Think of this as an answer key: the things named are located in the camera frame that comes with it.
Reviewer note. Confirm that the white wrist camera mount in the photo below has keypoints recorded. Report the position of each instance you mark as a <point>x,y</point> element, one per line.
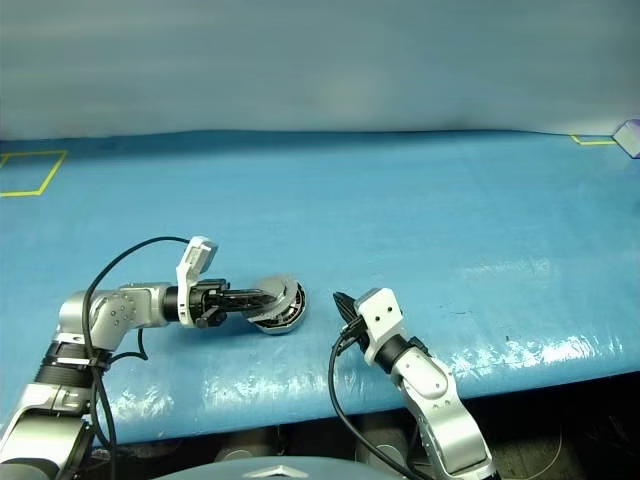
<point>382,312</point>
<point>197,255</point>

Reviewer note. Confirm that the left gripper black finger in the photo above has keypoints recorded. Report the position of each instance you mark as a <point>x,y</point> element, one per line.
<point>247,305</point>
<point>245,294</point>

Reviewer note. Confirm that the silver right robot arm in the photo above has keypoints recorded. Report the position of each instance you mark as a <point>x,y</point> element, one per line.
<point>435,390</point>

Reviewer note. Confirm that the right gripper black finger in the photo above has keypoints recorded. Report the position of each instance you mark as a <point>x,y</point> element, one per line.
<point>342,306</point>
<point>352,307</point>

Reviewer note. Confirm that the motor base with copper windings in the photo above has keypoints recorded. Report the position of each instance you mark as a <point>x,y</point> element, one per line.
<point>292,315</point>

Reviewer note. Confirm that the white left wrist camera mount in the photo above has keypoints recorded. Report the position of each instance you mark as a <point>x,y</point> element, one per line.
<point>197,255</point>

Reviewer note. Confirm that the white box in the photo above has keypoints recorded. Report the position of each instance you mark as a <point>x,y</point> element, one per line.
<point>629,137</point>

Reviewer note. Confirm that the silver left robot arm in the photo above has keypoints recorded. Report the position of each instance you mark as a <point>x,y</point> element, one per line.
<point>115,310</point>

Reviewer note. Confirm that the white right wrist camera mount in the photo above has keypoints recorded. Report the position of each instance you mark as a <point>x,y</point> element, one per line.
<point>382,312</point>

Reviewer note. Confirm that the blue plastic table cover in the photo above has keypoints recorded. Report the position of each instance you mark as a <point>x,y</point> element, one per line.
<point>450,225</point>

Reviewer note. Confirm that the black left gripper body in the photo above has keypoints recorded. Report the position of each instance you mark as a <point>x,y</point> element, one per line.
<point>205,300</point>

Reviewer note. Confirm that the grey robot torso with emblem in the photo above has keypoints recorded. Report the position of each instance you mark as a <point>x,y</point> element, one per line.
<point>280,470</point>

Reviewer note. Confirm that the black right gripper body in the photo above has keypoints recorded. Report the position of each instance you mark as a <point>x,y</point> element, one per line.
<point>357,335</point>

